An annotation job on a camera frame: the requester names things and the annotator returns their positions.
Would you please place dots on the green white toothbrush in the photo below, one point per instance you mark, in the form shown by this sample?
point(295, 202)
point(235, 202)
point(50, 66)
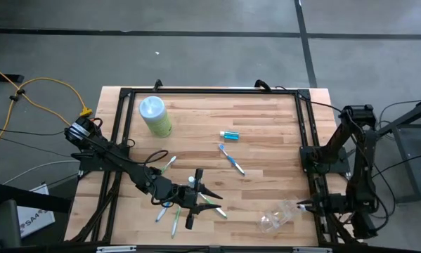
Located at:
point(175, 225)
point(169, 163)
point(217, 209)

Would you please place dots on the blue mouthwash bottle white cap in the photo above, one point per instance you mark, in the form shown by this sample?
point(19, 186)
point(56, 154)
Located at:
point(191, 181)
point(230, 135)

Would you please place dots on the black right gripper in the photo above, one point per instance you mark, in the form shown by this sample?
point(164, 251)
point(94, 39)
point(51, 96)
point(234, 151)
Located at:
point(331, 204)

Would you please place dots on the blue white toothbrush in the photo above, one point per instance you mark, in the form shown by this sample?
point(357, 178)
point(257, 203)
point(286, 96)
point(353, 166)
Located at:
point(231, 160)

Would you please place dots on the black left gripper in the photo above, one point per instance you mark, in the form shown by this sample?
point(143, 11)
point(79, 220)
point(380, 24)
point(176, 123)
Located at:
point(189, 200)

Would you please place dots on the black aluminium table frame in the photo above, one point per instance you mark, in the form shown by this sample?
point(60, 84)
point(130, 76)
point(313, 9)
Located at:
point(213, 91)

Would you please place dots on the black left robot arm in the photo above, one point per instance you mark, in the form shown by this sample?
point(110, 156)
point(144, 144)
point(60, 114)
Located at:
point(104, 151)

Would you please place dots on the green disinfecting wipes canister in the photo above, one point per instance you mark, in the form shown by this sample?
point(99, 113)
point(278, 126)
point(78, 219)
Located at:
point(155, 117)

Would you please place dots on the silver aluminium extrusion bar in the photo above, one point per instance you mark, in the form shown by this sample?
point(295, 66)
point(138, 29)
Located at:
point(116, 249)
point(312, 250)

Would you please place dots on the black floor stand foot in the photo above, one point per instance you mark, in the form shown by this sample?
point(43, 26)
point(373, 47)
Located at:
point(4, 78)

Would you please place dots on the white printed box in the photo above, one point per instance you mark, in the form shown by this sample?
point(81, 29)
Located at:
point(34, 214)

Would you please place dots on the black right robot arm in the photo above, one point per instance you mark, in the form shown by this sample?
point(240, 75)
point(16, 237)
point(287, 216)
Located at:
point(363, 168)

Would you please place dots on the black metal side table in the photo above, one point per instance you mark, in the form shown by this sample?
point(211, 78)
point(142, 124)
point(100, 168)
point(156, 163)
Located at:
point(414, 154)

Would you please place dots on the clear plastic container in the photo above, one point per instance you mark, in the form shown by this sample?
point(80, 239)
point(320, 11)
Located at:
point(277, 219)

